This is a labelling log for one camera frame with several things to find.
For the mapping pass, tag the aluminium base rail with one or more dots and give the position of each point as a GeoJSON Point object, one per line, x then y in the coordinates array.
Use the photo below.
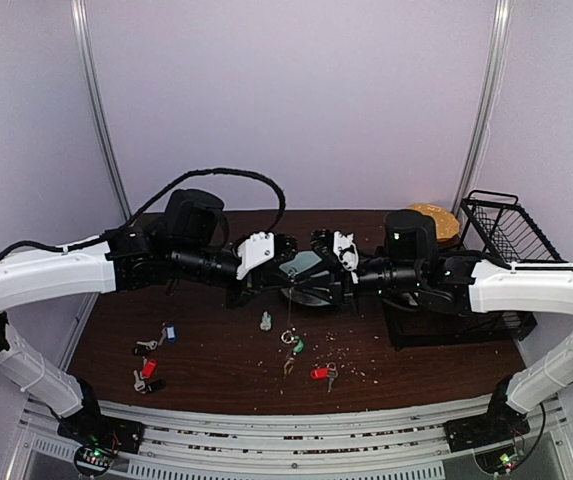
{"type": "Point", "coordinates": [407, 443]}

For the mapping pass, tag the black wire dish rack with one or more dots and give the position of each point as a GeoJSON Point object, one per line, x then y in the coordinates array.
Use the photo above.
{"type": "Point", "coordinates": [497, 224]}

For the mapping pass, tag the red key tag with key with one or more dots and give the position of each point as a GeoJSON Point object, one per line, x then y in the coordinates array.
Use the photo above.
{"type": "Point", "coordinates": [329, 374]}

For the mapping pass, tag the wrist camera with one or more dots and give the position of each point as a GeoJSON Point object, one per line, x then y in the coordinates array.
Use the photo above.
{"type": "Point", "coordinates": [260, 247]}
{"type": "Point", "coordinates": [336, 250]}

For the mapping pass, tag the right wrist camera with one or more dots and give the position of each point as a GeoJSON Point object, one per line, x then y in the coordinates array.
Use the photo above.
{"type": "Point", "coordinates": [336, 250]}

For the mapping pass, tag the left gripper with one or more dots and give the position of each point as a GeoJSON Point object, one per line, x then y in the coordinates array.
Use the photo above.
{"type": "Point", "coordinates": [257, 281]}

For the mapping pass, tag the light blue flower plate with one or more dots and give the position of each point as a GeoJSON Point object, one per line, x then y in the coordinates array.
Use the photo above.
{"type": "Point", "coordinates": [302, 261]}

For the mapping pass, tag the orange dotted plate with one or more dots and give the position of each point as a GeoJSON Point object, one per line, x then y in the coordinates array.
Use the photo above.
{"type": "Point", "coordinates": [447, 225]}

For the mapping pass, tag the blue key tag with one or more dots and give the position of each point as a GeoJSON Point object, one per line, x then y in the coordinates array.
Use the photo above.
{"type": "Point", "coordinates": [169, 333]}

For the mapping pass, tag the pale green key tag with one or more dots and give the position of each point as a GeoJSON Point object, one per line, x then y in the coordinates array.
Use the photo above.
{"type": "Point", "coordinates": [265, 322]}

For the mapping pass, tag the aluminium post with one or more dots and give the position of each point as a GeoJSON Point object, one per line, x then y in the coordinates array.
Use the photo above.
{"type": "Point", "coordinates": [82, 32]}
{"type": "Point", "coordinates": [489, 93]}

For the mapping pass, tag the right aluminium post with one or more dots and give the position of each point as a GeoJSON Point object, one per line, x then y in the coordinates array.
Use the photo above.
{"type": "Point", "coordinates": [489, 93]}

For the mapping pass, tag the black key tag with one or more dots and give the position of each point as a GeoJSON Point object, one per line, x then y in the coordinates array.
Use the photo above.
{"type": "Point", "coordinates": [155, 386]}

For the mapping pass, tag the silver key near black tag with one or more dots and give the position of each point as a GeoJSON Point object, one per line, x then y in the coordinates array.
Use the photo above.
{"type": "Point", "coordinates": [139, 384]}

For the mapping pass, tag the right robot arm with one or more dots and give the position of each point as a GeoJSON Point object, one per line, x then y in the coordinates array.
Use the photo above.
{"type": "Point", "coordinates": [460, 283]}

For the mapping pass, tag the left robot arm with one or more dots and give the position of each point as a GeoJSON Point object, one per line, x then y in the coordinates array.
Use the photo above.
{"type": "Point", "coordinates": [173, 247]}

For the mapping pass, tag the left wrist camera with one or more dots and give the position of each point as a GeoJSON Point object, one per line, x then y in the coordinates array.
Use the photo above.
{"type": "Point", "coordinates": [260, 247]}

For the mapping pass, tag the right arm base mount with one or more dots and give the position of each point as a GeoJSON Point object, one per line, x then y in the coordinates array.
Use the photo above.
{"type": "Point", "coordinates": [497, 438]}

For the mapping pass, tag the left aluminium post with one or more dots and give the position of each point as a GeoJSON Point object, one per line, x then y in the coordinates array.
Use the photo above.
{"type": "Point", "coordinates": [82, 32]}

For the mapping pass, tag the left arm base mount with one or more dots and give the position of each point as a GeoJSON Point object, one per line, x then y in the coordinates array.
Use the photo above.
{"type": "Point", "coordinates": [101, 439]}

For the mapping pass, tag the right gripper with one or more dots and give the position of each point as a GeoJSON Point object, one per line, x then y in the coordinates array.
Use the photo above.
{"type": "Point", "coordinates": [336, 275]}

